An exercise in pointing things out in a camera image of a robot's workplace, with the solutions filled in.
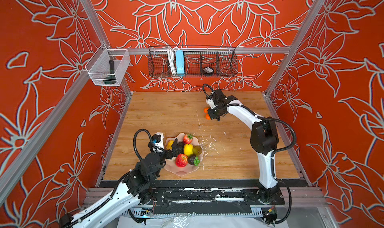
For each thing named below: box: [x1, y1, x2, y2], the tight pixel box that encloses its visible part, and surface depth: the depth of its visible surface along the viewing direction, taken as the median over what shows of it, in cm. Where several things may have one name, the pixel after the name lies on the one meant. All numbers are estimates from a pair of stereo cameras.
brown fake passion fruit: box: [192, 145, 203, 156], surface depth 83 cm
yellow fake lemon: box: [183, 143, 194, 157], surface depth 84 cm
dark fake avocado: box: [177, 141, 184, 155], surface depth 85 cm
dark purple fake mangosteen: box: [188, 154, 201, 167], surface depth 79 cm
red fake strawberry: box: [183, 134, 194, 145], surface depth 87 cm
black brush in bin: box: [103, 60, 117, 85], surface depth 81 cm
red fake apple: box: [175, 153, 189, 168], surface depth 81 cm
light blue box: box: [175, 50, 185, 77], surface depth 92 cm
